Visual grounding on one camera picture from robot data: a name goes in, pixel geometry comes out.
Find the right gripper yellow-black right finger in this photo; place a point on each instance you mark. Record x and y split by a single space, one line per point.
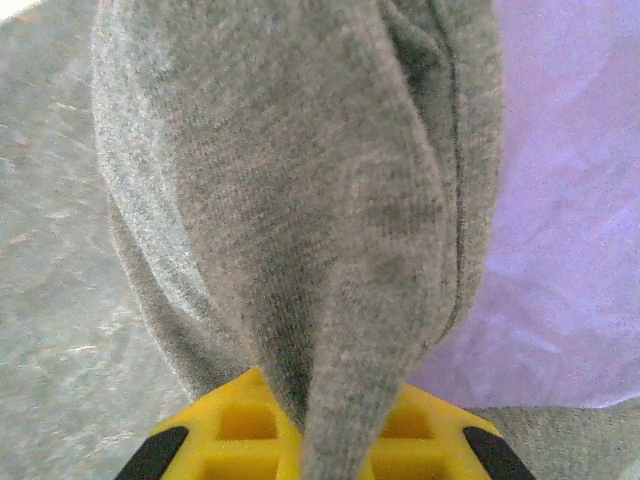
440 450

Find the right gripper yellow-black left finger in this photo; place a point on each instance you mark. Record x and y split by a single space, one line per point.
210 445

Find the grey knit trousers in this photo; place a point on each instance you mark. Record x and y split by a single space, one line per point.
300 200

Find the purple t-shirt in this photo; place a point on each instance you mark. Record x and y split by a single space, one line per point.
560 200

